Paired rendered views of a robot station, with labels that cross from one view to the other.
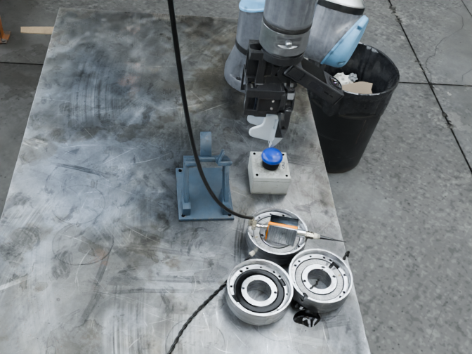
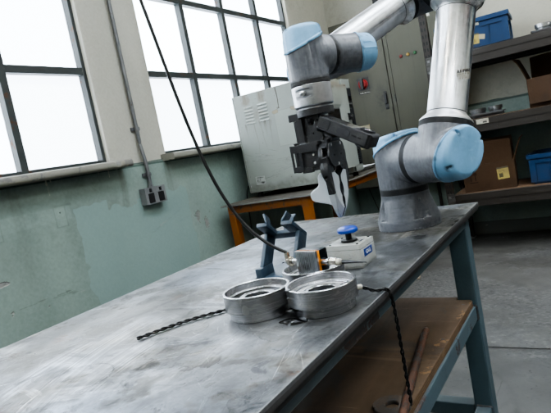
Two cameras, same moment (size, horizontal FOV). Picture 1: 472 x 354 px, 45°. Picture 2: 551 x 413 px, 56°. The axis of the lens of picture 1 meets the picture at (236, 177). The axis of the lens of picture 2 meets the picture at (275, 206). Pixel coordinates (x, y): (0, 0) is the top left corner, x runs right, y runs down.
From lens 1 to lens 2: 85 cm
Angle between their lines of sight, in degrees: 55
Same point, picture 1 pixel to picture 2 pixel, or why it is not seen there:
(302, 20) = (305, 70)
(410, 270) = not seen: outside the picture
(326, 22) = (426, 134)
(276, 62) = (302, 114)
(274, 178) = (343, 246)
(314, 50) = (423, 165)
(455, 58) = not seen: outside the picture
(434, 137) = not seen: outside the picture
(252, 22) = (378, 161)
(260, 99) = (304, 155)
